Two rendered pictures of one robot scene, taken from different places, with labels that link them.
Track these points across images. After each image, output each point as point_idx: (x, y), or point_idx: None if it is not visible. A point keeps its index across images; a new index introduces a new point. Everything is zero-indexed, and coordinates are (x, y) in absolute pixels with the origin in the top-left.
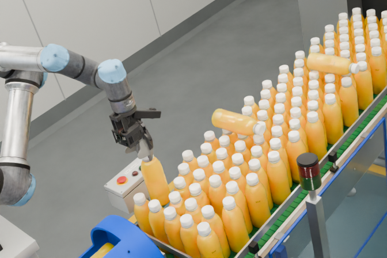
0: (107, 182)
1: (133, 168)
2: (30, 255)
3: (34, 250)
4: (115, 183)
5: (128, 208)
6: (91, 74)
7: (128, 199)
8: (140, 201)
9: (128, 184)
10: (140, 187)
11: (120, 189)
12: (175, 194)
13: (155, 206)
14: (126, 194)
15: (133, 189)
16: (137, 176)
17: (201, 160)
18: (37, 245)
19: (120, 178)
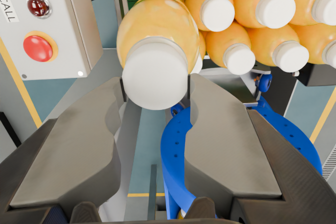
0: (17, 70)
1: None
2: (105, 213)
3: (103, 211)
4: (38, 62)
5: (99, 56)
6: None
7: (92, 57)
8: None
9: (67, 46)
10: (80, 14)
11: (67, 68)
12: (224, 13)
13: (200, 69)
14: (87, 62)
15: (81, 39)
16: (53, 10)
17: None
18: (100, 212)
19: (31, 50)
